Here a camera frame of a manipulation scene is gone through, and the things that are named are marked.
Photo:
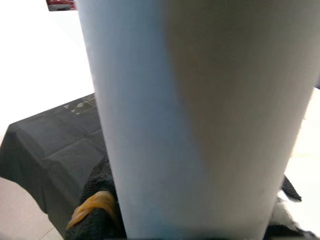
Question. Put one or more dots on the red printed box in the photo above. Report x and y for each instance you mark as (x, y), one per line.
(61, 4)

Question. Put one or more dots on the tan rubber band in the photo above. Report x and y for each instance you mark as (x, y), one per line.
(92, 205)

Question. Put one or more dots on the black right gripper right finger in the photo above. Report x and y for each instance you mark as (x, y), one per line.
(291, 190)

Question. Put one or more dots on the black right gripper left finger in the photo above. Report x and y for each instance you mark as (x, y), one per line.
(100, 180)

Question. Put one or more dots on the black table cloth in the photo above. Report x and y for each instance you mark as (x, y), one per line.
(50, 150)

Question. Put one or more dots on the white plastic table leg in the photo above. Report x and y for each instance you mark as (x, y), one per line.
(200, 100)

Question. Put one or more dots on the clear tape cross patch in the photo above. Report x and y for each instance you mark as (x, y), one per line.
(82, 105)

